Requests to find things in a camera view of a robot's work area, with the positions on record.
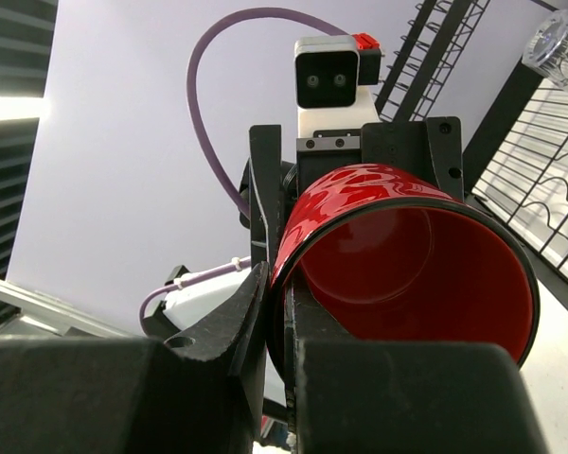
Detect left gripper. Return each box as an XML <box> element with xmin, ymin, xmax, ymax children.
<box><xmin>240</xmin><ymin>116</ymin><xmax>464</xmax><ymax>246</ymax></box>

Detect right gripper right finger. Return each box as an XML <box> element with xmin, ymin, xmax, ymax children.
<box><xmin>284</xmin><ymin>278</ymin><xmax>548</xmax><ymax>453</ymax></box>

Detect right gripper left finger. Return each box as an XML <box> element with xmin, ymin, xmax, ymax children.
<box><xmin>0</xmin><ymin>263</ymin><xmax>270</xmax><ymax>453</ymax></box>

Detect red ceramic mug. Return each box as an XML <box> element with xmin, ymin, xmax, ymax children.
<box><xmin>271</xmin><ymin>164</ymin><xmax>541</xmax><ymax>363</ymax></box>

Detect clear glass tumbler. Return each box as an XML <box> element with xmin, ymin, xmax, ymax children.
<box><xmin>522</xmin><ymin>9</ymin><xmax>568</xmax><ymax>93</ymax></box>

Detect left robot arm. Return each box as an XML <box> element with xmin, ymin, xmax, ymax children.
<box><xmin>140</xmin><ymin>117</ymin><xmax>464</xmax><ymax>339</ymax></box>

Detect black wire dish rack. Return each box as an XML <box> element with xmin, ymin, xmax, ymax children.
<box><xmin>375</xmin><ymin>1</ymin><xmax>568</xmax><ymax>311</ymax></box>

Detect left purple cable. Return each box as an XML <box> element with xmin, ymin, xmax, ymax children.
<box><xmin>138</xmin><ymin>8</ymin><xmax>351</xmax><ymax>332</ymax></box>

